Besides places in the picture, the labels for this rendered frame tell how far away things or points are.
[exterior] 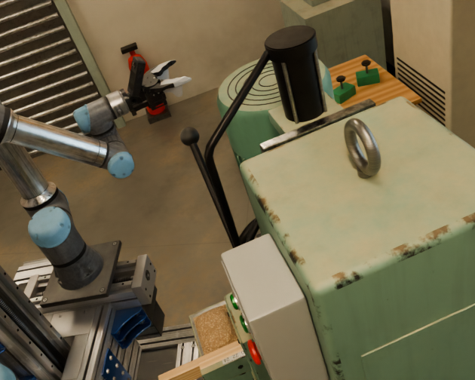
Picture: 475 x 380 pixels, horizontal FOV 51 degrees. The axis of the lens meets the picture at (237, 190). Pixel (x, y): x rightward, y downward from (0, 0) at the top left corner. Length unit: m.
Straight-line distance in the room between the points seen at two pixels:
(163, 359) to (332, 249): 1.70
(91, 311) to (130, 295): 0.14
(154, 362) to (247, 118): 1.54
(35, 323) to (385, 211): 1.22
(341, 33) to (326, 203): 2.72
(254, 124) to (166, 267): 2.07
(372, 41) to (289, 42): 2.74
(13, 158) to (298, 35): 1.10
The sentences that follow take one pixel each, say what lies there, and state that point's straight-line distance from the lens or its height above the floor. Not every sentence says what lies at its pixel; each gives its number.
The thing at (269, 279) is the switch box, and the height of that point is 1.48.
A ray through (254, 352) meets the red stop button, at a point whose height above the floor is 1.37.
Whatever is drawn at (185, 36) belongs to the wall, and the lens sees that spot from 3.95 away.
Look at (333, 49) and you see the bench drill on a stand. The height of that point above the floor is 0.46.
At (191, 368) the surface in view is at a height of 0.94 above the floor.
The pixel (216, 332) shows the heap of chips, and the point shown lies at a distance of 1.18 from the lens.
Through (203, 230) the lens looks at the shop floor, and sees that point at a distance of 2.82.
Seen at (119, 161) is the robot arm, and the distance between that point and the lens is 1.43.
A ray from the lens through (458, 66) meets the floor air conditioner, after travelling 2.40.
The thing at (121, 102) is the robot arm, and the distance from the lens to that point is 1.52.
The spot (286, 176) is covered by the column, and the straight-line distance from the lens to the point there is 0.54.
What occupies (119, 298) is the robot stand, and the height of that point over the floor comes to 0.74.
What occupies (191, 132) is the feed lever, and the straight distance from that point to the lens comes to 0.89.
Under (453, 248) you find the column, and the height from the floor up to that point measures 1.50.
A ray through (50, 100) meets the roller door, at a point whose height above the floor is 0.40.
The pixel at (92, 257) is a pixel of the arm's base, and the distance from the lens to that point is 1.61.
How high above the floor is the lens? 1.86
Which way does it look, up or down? 38 degrees down
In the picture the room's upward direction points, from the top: 19 degrees counter-clockwise
